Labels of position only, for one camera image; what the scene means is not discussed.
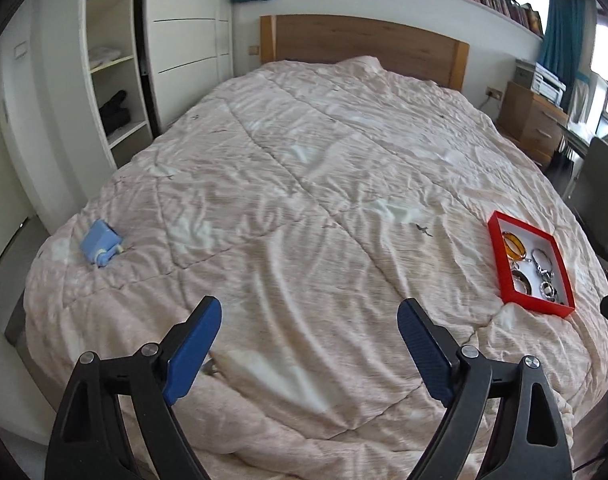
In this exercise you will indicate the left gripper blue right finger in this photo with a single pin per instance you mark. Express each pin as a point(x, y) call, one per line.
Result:
point(528, 440)

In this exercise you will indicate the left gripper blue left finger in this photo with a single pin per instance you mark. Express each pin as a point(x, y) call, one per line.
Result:
point(89, 439)

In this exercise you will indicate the amber resin bangle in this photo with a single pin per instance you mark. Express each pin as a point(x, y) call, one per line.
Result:
point(514, 248)

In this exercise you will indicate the thin dark metal bangle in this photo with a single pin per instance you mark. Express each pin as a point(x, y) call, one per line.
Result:
point(543, 264)

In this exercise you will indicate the red jewelry box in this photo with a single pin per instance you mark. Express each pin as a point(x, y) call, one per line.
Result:
point(555, 298)

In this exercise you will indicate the dark brown bangle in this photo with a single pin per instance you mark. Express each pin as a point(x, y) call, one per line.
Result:
point(521, 283)

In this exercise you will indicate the dark desk chair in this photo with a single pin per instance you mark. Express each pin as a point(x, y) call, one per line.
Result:
point(589, 199)

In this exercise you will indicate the blue small device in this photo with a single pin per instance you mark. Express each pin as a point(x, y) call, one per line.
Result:
point(101, 244)

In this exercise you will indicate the wooden dresser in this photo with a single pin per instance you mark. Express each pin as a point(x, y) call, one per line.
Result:
point(532, 123)

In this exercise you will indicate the white printer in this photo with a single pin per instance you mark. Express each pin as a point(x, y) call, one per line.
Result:
point(538, 79)

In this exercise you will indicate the teal curtain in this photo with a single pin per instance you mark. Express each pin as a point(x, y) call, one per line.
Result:
point(563, 43)

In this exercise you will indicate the wooden headboard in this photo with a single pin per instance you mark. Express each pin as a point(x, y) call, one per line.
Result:
point(327, 39)

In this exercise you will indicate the pink quilted bedspread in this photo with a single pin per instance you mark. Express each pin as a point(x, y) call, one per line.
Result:
point(311, 200)

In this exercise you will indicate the open white shelf unit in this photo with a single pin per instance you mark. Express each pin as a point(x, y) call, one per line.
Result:
point(114, 74)

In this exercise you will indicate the white wardrobe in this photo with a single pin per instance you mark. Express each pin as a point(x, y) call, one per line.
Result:
point(189, 52)

